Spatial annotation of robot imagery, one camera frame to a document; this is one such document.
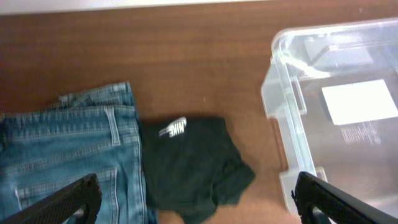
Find white label in bin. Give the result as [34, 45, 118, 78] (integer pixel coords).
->
[322, 80, 397, 126]

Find clear plastic storage bin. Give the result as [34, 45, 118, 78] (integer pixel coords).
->
[261, 17, 397, 217]

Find black Nike t-shirt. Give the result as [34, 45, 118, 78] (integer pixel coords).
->
[140, 117, 256, 223]

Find dark blue denim jeans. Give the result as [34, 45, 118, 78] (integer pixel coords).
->
[1, 82, 159, 224]

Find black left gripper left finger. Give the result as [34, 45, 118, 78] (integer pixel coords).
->
[1, 173, 102, 224]

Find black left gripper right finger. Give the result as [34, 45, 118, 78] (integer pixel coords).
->
[292, 171, 397, 224]

